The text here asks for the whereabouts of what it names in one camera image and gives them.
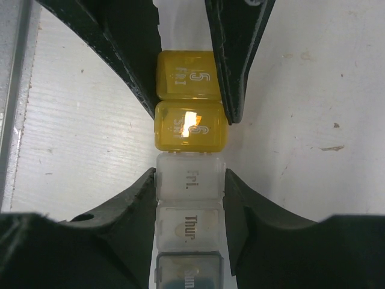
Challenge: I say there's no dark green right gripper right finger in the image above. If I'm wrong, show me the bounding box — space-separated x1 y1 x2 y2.
223 170 384 288

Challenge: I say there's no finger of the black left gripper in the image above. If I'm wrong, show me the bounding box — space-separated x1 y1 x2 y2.
39 0 161 117
205 0 275 125

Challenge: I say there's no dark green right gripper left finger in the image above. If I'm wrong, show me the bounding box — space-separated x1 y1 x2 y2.
1 169 157 288

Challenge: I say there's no weekly pill organizer strip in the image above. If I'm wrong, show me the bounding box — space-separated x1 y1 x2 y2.
149 0 230 289

